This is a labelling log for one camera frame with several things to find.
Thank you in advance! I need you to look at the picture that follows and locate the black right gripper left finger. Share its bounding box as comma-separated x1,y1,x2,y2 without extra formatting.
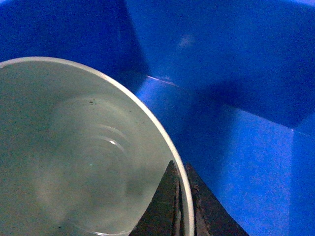
130,161,185,236

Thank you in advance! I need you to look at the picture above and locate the pale green bowl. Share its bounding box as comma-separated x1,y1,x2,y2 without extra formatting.
0,57,195,236

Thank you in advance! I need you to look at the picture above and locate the large blue plastic bin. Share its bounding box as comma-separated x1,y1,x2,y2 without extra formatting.
0,0,315,236

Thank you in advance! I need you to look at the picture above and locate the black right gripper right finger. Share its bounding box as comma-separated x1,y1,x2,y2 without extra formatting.
185,163,248,236

